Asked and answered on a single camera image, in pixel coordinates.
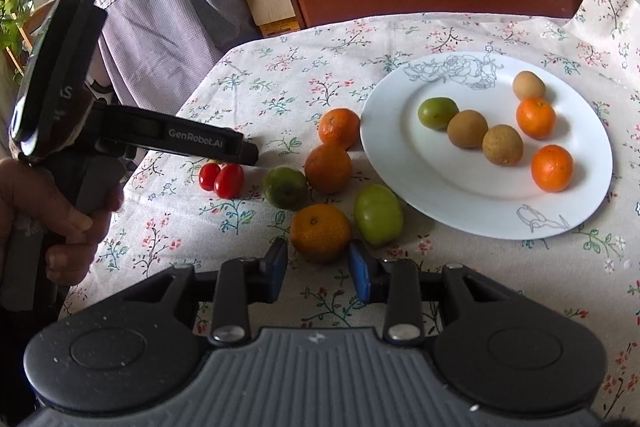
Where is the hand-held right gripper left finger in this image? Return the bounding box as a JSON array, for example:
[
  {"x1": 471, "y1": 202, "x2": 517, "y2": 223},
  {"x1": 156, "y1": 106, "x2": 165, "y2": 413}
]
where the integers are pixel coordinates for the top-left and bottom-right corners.
[{"x1": 135, "y1": 239, "x2": 289, "y2": 344}]

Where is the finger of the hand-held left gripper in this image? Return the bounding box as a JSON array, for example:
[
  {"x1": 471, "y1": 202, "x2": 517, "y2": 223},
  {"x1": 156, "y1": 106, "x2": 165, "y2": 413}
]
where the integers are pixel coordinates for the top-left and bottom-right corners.
[{"x1": 231, "y1": 134, "x2": 259, "y2": 166}]

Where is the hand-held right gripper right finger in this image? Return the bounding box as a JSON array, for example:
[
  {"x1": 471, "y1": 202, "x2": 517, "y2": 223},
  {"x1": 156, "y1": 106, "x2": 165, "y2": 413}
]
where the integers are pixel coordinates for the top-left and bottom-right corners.
[{"x1": 348, "y1": 239, "x2": 506, "y2": 344}]

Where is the red cherry tomato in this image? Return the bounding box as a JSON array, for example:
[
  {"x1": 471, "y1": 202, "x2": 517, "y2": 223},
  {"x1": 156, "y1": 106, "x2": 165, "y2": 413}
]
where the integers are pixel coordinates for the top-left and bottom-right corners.
[
  {"x1": 198, "y1": 163, "x2": 222, "y2": 192},
  {"x1": 214, "y1": 164, "x2": 246, "y2": 200}
]

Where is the green jujube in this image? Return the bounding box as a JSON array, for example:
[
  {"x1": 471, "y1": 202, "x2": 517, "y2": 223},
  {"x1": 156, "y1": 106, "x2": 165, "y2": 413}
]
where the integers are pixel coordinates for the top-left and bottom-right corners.
[
  {"x1": 264, "y1": 166, "x2": 309, "y2": 210},
  {"x1": 354, "y1": 184, "x2": 405, "y2": 245},
  {"x1": 417, "y1": 97, "x2": 459, "y2": 130}
]

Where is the orange tangerine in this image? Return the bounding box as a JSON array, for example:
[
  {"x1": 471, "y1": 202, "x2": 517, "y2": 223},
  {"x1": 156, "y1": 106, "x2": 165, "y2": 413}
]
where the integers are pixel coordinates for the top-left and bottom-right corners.
[
  {"x1": 318, "y1": 108, "x2": 362, "y2": 150},
  {"x1": 290, "y1": 203, "x2": 353, "y2": 264},
  {"x1": 304, "y1": 143, "x2": 353, "y2": 195},
  {"x1": 531, "y1": 145, "x2": 574, "y2": 193},
  {"x1": 516, "y1": 97, "x2": 557, "y2": 140}
]

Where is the white plate with flower drawing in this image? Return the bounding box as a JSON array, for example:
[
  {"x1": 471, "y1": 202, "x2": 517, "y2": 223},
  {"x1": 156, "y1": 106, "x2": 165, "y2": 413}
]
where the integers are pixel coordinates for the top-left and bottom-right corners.
[{"x1": 360, "y1": 51, "x2": 614, "y2": 239}]

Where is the brown longan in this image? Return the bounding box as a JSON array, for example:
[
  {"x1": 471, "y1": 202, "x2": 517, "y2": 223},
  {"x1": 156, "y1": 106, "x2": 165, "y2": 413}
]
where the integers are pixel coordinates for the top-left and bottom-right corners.
[
  {"x1": 512, "y1": 71, "x2": 546, "y2": 102},
  {"x1": 446, "y1": 109, "x2": 489, "y2": 150},
  {"x1": 482, "y1": 124, "x2": 524, "y2": 166}
]

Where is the person's left hand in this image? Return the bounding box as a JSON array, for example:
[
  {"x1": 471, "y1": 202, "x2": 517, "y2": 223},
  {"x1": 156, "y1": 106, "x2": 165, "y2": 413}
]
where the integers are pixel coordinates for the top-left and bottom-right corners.
[{"x1": 0, "y1": 156, "x2": 124, "y2": 288}]

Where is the lilac checked cloth cover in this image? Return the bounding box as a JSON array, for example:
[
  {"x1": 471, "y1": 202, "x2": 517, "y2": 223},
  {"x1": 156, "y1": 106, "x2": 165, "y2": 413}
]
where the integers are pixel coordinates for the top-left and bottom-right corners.
[{"x1": 37, "y1": 0, "x2": 281, "y2": 110}]

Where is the floral tablecloth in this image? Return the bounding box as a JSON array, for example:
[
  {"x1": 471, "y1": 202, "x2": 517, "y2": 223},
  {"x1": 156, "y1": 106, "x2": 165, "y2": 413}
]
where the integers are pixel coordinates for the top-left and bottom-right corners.
[{"x1": 57, "y1": 0, "x2": 640, "y2": 427}]

